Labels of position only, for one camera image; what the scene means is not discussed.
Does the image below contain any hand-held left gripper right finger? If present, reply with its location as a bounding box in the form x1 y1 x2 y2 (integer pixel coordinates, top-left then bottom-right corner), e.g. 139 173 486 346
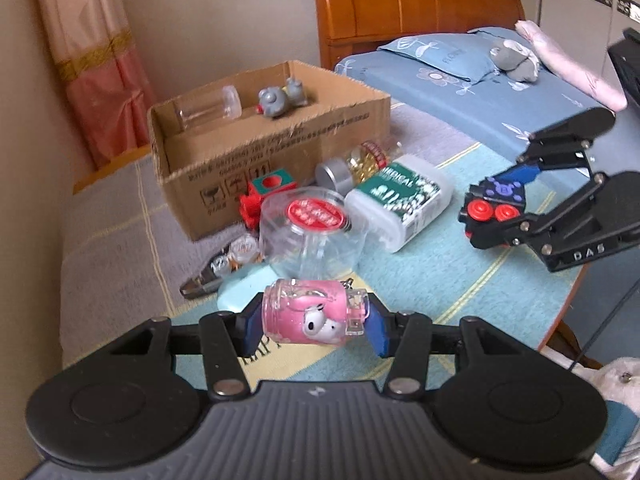
365 292 538 402

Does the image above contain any clear plastic bottle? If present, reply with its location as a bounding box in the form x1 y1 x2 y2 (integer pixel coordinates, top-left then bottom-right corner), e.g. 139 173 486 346
175 85 243 131

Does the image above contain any white fluffy cloth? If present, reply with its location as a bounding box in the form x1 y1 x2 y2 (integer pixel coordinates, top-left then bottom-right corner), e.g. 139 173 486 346
595 357 640 461

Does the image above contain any pink curtain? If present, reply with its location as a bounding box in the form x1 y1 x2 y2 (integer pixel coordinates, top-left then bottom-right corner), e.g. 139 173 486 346
32 0 157 171

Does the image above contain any wooden bed headboard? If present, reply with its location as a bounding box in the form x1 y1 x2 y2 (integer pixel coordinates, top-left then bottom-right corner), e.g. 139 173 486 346
309 0 526 70

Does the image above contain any cardboard box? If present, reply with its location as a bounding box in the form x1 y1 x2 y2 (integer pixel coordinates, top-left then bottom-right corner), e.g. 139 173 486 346
147 60 392 242

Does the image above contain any white box with green label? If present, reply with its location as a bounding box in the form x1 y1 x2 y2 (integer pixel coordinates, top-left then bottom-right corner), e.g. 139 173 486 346
345 154 455 253

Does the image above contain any checked table cloth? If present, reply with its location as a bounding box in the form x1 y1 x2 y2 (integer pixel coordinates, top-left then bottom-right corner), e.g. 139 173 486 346
60 105 591 367

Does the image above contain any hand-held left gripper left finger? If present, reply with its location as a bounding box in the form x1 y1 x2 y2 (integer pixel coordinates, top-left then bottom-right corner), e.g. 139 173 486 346
107 295 273 402

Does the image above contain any light blue round toy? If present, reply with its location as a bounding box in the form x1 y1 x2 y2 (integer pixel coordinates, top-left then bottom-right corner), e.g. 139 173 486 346
218 266 281 313

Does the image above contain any pink pillow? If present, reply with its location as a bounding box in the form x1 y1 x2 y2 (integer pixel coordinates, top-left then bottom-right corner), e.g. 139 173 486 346
515 20 628 111

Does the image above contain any grey toy figure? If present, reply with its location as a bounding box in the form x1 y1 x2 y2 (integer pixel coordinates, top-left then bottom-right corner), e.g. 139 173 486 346
256 77 308 120

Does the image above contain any black toy train car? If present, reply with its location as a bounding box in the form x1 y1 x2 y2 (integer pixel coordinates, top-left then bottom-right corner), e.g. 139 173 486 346
457 172 531 251

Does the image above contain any clear jar with red lid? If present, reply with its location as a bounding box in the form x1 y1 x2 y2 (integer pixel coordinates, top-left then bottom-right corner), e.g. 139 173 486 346
259 186 368 281

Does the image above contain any grey plush toy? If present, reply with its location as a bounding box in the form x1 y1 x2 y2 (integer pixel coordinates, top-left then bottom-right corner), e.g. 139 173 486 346
489 39 540 82

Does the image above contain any capsule bottle with silver cap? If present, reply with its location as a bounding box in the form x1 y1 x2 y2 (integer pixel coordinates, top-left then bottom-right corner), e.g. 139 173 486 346
315 141 390 195

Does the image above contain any small clear round container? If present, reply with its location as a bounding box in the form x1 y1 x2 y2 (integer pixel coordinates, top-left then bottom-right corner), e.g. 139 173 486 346
227 235 261 266

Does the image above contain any black cable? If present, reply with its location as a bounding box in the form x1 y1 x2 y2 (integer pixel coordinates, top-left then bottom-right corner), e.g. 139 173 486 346
572 280 640 367

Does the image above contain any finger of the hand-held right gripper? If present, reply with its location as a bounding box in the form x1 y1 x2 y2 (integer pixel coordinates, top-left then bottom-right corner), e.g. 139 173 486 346
492 107 616 184
504 174 609 252

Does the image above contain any dark snack packet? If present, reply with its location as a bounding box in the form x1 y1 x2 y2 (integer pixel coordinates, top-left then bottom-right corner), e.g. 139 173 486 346
180 250 236 301

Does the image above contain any pink cartoon toy bottle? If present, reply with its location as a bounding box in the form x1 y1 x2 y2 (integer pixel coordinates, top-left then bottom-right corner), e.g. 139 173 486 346
261 277 373 348

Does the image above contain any blue floral pillow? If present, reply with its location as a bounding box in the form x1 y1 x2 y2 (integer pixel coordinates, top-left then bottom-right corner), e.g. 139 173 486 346
377 27 521 85

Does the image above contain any green cube with red dot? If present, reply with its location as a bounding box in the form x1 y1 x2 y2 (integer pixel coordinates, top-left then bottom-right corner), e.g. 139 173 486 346
250 170 297 197

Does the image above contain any black object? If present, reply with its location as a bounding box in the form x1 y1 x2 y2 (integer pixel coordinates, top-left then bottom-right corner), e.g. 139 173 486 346
606 29 640 107

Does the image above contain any white wardrobe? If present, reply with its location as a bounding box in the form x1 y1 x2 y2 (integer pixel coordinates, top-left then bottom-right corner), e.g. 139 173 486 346
532 0 640 111

